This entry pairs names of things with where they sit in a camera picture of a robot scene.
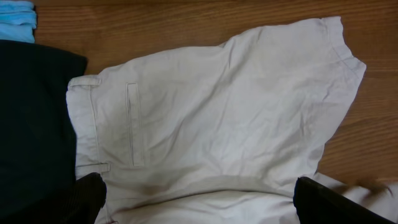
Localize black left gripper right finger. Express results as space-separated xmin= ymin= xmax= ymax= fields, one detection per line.
xmin=293 ymin=177 xmax=397 ymax=224

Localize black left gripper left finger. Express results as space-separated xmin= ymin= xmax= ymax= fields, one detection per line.
xmin=47 ymin=172 xmax=107 ymax=224

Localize beige khaki shorts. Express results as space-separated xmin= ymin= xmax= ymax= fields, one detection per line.
xmin=65 ymin=16 xmax=398 ymax=224

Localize black garment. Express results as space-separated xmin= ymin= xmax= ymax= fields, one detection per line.
xmin=1 ymin=40 xmax=87 ymax=223

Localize light blue garment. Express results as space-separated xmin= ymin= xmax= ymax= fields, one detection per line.
xmin=1 ymin=1 xmax=37 ymax=44

